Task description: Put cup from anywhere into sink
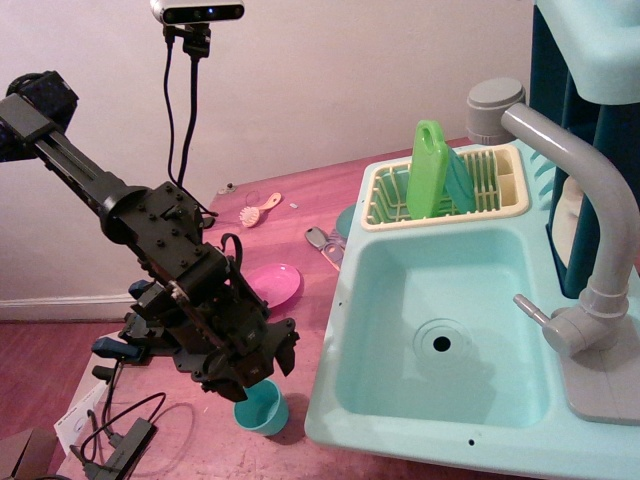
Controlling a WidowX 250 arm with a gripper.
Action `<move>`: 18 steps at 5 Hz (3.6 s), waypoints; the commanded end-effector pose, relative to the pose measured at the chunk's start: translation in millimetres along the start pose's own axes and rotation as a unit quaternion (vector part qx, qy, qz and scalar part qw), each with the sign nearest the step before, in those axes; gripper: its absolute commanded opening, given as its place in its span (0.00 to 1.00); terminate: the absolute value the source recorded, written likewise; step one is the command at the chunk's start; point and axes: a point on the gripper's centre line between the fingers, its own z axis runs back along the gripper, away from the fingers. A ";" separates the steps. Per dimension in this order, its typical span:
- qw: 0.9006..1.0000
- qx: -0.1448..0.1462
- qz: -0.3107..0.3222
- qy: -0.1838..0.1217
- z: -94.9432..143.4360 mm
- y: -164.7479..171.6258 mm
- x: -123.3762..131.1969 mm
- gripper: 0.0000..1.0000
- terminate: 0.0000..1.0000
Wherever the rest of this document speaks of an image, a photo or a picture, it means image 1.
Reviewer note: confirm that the teal plastic plate in rack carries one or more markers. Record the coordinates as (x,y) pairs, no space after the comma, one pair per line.
(458,184)

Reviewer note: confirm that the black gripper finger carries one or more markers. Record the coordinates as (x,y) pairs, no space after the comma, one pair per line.
(228,389)
(284,350)

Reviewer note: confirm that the blue clamp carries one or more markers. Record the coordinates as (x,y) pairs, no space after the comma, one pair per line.
(106,347)

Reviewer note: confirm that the white paper card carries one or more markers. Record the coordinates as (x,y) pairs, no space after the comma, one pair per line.
(87,394)

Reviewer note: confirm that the green plastic cutting board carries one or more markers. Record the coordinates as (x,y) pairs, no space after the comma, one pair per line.
(428,167)

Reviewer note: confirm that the silver depth camera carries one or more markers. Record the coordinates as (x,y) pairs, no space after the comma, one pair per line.
(174,13)

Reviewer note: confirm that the grey toy spatula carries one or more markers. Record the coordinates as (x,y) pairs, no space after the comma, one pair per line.
(332,247)

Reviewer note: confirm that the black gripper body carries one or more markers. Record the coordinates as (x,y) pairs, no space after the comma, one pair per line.
(210,288)

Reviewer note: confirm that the peach toy dish brush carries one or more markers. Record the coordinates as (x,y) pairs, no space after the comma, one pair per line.
(250,216)

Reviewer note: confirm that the teal bowl behind sink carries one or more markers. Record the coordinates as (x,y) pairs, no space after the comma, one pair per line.
(344,221)

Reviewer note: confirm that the brown cardboard box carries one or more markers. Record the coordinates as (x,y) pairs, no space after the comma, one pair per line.
(27,454)

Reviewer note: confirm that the pink plastic plate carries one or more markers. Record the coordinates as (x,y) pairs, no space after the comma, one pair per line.
(275,283)

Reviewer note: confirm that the teal toy sink unit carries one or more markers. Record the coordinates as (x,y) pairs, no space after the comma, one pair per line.
(427,357)

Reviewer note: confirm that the dark teal toy shelf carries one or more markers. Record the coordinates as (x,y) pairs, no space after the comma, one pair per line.
(585,78)

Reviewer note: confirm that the black usb hub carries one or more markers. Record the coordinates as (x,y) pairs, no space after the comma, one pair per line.
(126,454)

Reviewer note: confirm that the grey round knob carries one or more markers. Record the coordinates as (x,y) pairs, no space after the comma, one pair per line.
(486,103)

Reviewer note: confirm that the cream dish rack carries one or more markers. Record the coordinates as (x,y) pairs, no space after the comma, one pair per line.
(500,191)

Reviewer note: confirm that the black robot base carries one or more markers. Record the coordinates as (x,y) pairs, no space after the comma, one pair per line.
(160,327)

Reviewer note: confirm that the teal plastic cup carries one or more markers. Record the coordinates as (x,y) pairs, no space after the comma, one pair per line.
(264,411)

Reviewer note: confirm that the small metal screw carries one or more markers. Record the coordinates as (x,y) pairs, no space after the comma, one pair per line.
(227,189)

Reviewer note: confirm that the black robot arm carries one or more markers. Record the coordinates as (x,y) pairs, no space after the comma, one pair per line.
(156,224)

